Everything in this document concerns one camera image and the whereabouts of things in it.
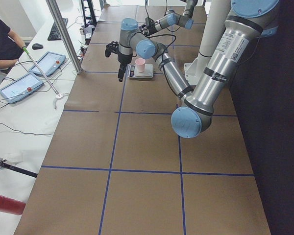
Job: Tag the black keyboard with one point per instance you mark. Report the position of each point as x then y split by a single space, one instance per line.
54 34

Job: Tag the pink paper cup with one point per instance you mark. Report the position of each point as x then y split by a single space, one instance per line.
140 64

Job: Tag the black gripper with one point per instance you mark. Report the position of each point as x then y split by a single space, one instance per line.
147 30
124 59

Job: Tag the black computer mouse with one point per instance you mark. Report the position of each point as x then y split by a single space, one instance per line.
37 46

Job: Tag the teach pendant tablet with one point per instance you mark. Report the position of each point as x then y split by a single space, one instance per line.
21 88
50 62

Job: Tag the near teach pendant tablet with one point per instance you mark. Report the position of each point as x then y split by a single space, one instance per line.
21 88

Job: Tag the person in black shirt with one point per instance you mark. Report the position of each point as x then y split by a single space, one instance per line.
11 46

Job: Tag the far teach pendant tablet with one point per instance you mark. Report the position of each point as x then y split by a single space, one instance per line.
50 62

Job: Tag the silver electronic kitchen scale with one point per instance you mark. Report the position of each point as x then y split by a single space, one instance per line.
133 73

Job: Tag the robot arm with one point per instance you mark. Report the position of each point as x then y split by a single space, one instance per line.
170 18
230 26

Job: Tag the thin metal rod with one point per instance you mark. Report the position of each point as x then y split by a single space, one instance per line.
58 94

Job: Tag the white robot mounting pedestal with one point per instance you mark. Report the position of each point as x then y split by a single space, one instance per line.
213 31

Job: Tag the small metal cup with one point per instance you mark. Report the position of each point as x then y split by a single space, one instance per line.
82 31

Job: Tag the aluminium frame post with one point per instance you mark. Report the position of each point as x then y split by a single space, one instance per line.
56 14

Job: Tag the black box white label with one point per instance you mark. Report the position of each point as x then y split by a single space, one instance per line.
88 32

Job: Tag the red cylinder bottle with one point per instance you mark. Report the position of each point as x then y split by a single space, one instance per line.
11 206

